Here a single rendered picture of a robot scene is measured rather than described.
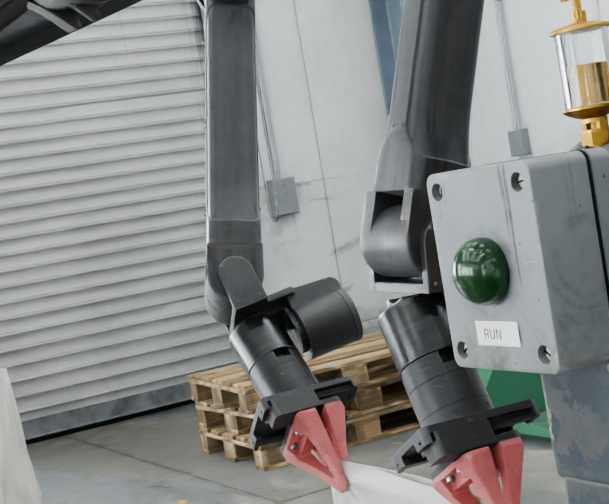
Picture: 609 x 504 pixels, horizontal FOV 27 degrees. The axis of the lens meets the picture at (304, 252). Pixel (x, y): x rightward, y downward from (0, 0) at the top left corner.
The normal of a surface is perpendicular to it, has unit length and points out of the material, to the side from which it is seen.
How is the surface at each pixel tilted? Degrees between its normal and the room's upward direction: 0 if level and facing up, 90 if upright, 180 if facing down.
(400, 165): 72
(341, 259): 88
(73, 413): 90
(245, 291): 63
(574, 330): 90
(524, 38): 90
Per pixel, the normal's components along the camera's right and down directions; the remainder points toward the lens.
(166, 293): 0.49, 0.07
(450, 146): 0.56, -0.21
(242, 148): 0.15, -0.43
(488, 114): -0.86, 0.17
